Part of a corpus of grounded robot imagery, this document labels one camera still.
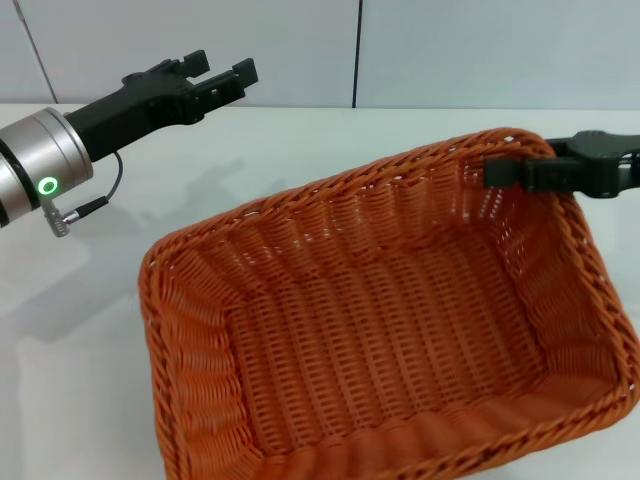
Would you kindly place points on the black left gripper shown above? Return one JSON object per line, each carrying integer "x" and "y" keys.
{"x": 135, "y": 107}

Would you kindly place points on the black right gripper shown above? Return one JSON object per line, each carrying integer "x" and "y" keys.
{"x": 605, "y": 160}

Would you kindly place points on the orange wicker basket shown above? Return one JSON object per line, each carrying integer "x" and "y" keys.
{"x": 390, "y": 325}

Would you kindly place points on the black vertical wall strip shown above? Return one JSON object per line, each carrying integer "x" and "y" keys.
{"x": 357, "y": 50}

